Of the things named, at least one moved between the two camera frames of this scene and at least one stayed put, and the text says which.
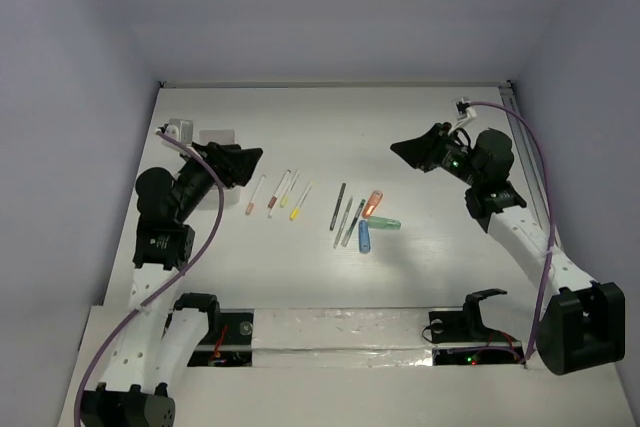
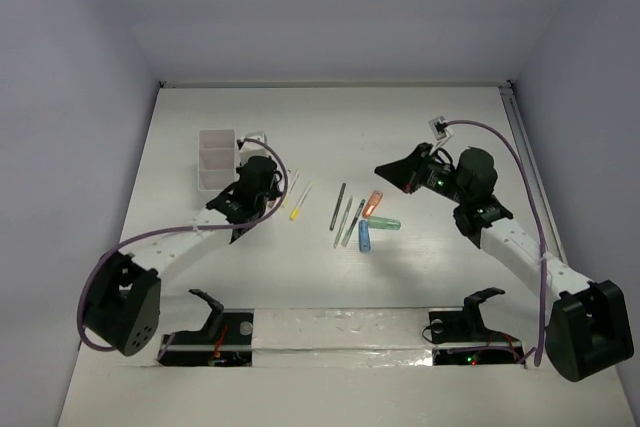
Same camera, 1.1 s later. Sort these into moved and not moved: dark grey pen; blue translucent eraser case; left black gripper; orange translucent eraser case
Moved: left black gripper
Not moved: orange translucent eraser case; dark grey pen; blue translucent eraser case
